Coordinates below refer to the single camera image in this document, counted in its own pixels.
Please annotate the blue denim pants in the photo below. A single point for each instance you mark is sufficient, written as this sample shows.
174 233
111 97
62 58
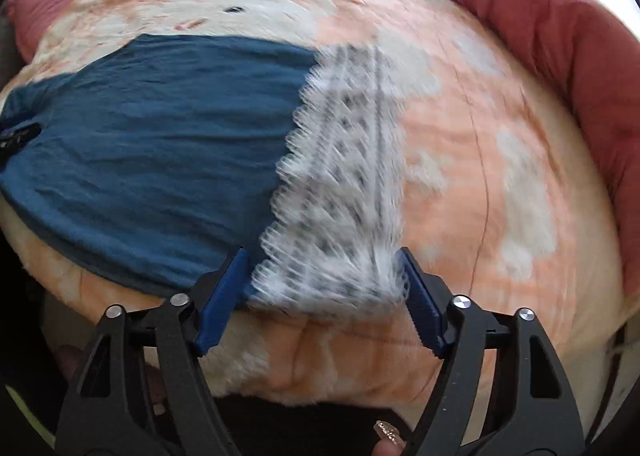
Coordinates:
156 161

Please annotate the green left sleeve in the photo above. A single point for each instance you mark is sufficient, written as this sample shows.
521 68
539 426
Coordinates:
31 418

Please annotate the peach white tufted blanket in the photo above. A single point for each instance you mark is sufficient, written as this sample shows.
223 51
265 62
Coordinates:
500 196

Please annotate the red bolster pillow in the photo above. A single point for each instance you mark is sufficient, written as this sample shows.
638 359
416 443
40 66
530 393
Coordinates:
591 60

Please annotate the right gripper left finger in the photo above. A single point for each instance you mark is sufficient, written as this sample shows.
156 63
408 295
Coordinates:
139 388

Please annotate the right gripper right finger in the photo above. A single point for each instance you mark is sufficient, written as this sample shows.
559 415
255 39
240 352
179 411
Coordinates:
501 390

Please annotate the right hand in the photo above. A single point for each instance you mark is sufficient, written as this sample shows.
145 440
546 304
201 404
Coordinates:
390 443

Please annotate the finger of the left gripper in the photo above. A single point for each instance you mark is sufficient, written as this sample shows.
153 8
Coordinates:
17 138

